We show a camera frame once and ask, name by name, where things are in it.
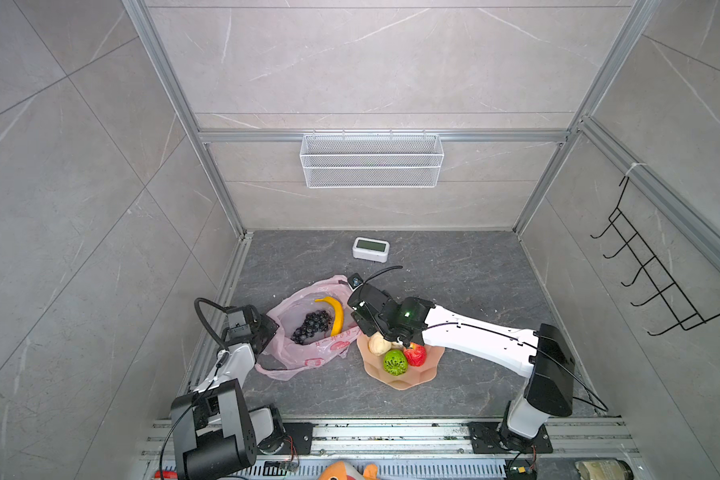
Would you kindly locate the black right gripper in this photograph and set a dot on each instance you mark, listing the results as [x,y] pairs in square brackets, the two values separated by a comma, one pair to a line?
[362,323]

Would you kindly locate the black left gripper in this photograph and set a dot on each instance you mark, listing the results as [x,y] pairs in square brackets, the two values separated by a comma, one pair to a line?
[270,328]

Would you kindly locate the beige fake fruit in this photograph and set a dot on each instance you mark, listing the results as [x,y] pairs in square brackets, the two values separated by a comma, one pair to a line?
[378,345]

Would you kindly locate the red fake fruit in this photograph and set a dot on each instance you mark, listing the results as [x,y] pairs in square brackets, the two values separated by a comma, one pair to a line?
[415,354]

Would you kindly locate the green fake apple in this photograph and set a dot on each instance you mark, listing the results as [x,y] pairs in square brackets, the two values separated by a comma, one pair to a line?
[395,362]

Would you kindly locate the pink plastic shopping bag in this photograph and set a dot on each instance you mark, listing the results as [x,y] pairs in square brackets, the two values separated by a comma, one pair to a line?
[290,314]

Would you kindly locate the pink wavy plate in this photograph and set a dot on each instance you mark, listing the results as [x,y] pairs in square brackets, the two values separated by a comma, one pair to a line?
[414,376]

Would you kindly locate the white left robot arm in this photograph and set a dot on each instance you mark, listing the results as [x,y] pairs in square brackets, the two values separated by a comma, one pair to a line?
[214,434]

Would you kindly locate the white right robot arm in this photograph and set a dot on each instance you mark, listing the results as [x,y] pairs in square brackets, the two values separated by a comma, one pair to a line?
[541,357]

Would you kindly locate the yellow fake banana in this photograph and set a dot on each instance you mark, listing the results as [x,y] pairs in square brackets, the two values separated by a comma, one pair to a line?
[337,306]

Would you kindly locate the black fake grapes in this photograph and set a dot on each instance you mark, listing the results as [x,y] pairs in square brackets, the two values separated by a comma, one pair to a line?
[316,326]

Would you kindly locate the white digital clock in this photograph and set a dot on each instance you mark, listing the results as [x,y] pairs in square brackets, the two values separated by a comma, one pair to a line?
[369,249]

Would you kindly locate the orange plush toy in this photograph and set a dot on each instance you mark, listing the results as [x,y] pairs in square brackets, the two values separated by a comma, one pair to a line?
[342,470]

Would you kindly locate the white wire mesh basket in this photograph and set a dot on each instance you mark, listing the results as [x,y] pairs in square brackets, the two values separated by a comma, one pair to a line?
[371,160]

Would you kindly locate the black wire hook rack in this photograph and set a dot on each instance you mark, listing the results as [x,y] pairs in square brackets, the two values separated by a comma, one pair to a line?
[651,271]

